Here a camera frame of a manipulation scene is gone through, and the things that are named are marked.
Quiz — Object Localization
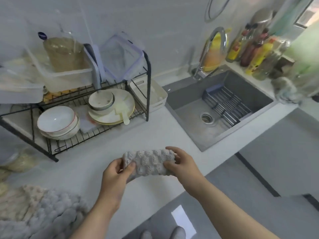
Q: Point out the yellow detergent bottle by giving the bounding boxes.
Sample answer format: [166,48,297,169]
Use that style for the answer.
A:
[203,28,232,72]

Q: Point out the green spray bottle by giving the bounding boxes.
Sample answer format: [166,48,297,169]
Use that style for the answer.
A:
[270,0,303,35]

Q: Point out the person's right forearm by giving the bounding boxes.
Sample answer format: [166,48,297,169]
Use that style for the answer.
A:
[192,178,281,239]

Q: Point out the small clear jar of oats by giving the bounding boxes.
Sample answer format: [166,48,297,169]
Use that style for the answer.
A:
[0,146,39,173]

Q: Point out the chrome faucet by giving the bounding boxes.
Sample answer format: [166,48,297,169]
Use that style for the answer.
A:
[193,27,228,80]

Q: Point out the yellow dish cloth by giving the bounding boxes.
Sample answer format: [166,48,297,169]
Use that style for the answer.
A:
[44,88,80,104]

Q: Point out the black wire dish rack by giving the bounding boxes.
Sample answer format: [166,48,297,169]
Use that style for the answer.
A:
[0,51,152,163]

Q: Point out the clear glass bottle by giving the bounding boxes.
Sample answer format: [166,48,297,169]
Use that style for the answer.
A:
[253,41,291,81]

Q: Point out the grey power cable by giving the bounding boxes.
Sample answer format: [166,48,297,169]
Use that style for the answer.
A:
[204,0,234,23]

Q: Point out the grey checked towel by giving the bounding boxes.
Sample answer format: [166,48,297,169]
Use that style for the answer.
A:
[122,149,176,183]

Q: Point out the pile of fluffy cloths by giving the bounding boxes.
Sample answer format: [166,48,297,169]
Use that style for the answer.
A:
[0,184,89,239]

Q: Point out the large clear food container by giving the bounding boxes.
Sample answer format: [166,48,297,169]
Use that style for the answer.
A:
[24,31,94,94]

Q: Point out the white stove cabinet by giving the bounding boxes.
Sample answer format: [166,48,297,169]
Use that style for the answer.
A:
[235,107,319,197]

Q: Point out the group of condiment bottles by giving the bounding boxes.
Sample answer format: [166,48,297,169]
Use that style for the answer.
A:
[240,27,268,67]

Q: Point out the small bowls on plates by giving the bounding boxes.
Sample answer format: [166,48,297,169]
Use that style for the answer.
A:
[88,114,136,126]

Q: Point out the steel pot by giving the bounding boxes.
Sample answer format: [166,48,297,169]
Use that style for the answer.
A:
[249,8,277,30]

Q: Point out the window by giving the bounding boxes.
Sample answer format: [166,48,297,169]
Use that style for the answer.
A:
[294,0,319,29]

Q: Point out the white orange printed mat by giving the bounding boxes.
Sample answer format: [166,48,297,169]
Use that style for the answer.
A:
[78,112,100,134]

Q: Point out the person's left forearm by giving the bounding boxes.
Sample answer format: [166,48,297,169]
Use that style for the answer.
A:
[66,196,123,239]

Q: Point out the person's left hand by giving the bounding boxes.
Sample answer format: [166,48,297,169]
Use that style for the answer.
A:
[98,158,137,212]

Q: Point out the small white bowl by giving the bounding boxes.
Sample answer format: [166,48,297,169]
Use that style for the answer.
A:
[87,102,116,112]
[88,91,114,109]

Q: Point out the person's right hand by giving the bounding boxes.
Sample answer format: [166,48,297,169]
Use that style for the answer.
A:
[163,146,207,198]

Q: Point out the white plastic basket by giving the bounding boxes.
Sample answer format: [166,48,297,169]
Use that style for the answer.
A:
[128,78,168,114]

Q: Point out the blue sink drain rack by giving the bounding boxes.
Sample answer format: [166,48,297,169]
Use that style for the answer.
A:
[202,83,253,127]

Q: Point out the pale green rice paddle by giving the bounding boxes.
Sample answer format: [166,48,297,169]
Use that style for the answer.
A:
[114,102,131,125]

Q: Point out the grey kitchen sink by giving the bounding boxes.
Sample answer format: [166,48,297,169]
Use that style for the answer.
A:
[162,64,278,152]

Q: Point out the blue rimmed container lid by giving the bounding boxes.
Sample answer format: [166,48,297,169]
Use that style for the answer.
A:
[98,32,145,82]

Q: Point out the grey plastic lid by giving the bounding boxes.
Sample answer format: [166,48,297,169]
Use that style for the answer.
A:
[83,43,103,89]

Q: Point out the tan lid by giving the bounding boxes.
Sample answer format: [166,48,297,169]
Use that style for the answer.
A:
[44,37,86,72]

